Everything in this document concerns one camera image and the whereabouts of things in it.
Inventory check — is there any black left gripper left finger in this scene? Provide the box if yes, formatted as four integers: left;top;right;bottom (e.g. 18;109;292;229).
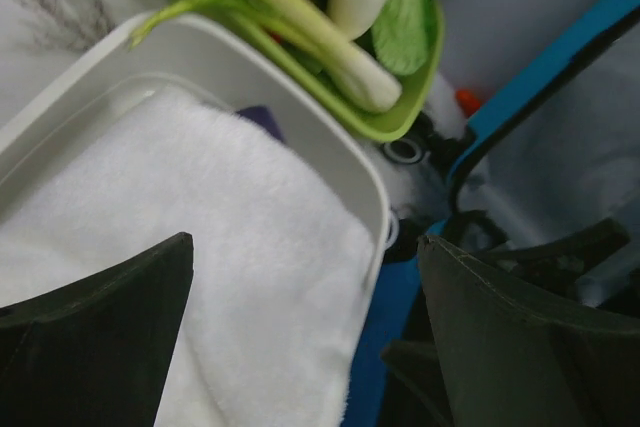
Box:
1;232;194;426

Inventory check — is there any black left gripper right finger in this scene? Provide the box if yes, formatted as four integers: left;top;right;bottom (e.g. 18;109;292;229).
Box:
418;236;639;426

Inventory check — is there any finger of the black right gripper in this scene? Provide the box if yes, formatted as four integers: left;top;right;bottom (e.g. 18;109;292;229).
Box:
464;218;630;297

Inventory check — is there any blue fish print suitcase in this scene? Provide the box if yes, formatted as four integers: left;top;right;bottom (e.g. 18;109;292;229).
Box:
344;0;639;426

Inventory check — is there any white towel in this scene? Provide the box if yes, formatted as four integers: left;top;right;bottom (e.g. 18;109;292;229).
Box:
1;88;374;426

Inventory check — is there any purple garment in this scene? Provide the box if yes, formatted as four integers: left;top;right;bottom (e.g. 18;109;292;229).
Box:
236;106;286;144

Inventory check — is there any orange toy carrot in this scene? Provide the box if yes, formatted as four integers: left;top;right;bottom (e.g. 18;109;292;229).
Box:
455;89;483;118

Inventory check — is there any green vegetable basket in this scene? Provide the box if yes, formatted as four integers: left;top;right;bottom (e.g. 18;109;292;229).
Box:
219;0;446;143

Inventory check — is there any white napa cabbage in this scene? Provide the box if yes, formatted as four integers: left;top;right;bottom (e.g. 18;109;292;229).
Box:
371;0;429;77

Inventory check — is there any white rectangular tray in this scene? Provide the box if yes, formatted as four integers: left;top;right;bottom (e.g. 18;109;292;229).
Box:
1;15;389;286

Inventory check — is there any green white leek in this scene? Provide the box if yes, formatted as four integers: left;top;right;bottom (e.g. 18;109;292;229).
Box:
130;0;402;113

